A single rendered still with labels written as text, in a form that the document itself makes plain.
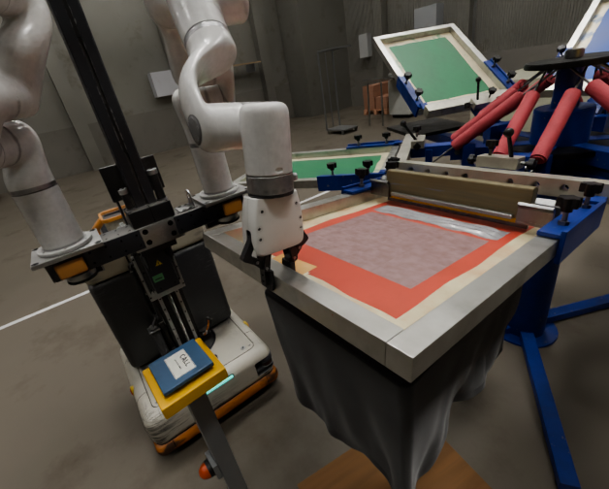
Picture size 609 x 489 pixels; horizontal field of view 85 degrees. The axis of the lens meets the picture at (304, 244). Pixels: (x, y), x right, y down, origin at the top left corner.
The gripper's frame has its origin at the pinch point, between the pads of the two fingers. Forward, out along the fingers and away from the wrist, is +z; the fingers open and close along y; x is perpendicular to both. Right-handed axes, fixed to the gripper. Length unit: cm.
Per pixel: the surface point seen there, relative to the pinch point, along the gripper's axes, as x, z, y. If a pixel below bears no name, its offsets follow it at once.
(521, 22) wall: -312, -171, -883
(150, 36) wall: -990, -216, -307
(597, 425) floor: 42, 97, -118
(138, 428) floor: -104, 117, 25
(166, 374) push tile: -11.1, 18.5, 20.4
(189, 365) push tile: -9.8, 17.8, 16.1
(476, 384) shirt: 22, 39, -42
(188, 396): -5.5, 20.7, 18.6
